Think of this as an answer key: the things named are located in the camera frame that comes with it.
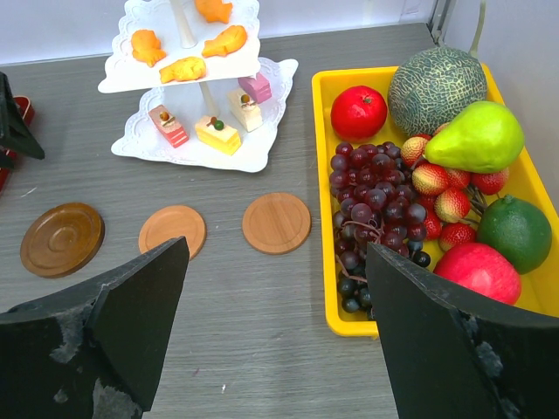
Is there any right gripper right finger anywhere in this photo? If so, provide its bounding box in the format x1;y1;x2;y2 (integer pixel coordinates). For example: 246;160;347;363
366;244;558;418

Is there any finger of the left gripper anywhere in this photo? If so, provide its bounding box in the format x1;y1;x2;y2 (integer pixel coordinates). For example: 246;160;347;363
1;72;45;160

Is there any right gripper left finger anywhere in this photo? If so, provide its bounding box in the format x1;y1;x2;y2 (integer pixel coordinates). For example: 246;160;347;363
1;237;190;418

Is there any red dessert tray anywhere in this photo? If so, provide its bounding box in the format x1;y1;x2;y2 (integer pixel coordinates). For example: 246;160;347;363
0;96;36;196

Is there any dark brown wooden saucer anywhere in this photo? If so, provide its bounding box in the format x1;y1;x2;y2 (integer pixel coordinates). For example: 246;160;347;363
20;203;105;278

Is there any light wooden coaster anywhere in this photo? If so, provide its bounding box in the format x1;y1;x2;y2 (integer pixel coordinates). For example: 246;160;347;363
242;192;312;255
138;205;207;260

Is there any white three-tier stand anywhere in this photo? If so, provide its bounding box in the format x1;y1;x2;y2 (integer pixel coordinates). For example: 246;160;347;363
99;1;298;173

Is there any yellow cake slice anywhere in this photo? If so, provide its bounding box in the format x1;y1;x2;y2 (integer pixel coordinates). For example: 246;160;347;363
195;115;241;155

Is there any cream cake slice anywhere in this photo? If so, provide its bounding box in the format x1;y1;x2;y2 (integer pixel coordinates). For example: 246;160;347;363
227;88;263;133

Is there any red pomegranate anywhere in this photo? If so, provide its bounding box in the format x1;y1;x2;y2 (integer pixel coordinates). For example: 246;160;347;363
433;242;521;305

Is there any dark grapes bunch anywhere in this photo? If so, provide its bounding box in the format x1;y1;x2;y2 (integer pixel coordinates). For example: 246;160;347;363
336;244;431;321

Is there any green lime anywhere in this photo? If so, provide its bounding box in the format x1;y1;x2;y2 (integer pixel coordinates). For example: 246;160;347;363
476;195;552;275

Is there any purple grape bunch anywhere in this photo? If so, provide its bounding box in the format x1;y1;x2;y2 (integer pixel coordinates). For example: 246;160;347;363
329;142;431;277

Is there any green pear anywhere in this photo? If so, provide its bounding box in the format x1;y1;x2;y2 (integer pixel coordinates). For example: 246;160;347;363
424;100;525;174

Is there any red apple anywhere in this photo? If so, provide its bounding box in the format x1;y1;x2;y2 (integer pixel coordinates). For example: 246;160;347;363
330;86;388;143

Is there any green melon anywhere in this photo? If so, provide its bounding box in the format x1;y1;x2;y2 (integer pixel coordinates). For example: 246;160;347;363
387;0;488;137

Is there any yellow fruit bin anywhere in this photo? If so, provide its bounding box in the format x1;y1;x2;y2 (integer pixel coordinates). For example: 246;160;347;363
312;66;558;339

